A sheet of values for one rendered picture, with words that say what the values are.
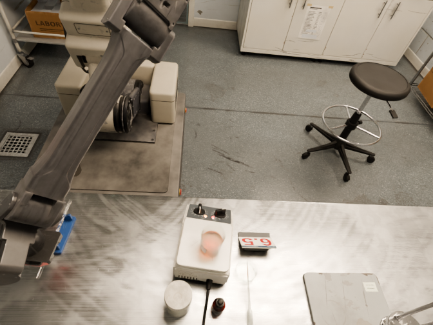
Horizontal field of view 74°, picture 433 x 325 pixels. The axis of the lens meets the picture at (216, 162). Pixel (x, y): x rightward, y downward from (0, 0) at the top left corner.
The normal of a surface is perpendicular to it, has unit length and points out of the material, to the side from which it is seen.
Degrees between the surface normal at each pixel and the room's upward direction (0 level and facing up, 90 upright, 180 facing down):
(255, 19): 90
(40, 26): 90
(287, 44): 90
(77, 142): 67
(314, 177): 0
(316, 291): 0
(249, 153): 0
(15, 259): 44
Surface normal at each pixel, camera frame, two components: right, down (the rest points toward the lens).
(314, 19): 0.03, 0.77
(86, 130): 0.60, 0.35
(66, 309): 0.11, -0.64
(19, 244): 0.77, -0.45
